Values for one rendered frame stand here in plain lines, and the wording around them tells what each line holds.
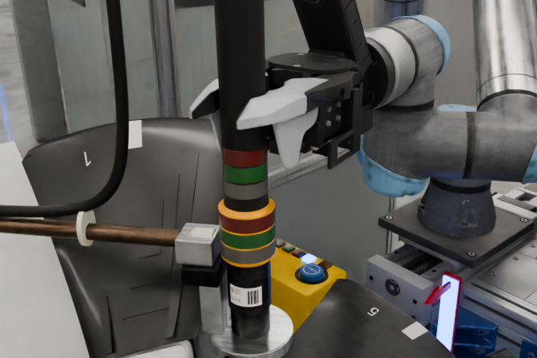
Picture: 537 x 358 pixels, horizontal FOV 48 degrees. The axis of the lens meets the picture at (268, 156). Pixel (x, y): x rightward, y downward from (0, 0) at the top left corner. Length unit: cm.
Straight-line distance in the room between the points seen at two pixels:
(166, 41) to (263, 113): 86
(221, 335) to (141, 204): 15
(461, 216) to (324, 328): 57
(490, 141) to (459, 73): 455
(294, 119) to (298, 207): 124
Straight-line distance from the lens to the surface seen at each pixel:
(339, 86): 44
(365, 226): 198
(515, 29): 78
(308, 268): 100
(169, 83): 126
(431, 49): 65
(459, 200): 120
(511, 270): 132
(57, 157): 64
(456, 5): 503
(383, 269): 118
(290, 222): 166
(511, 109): 69
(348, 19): 50
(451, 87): 518
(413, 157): 66
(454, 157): 66
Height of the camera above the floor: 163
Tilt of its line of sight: 22 degrees down
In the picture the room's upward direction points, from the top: 1 degrees counter-clockwise
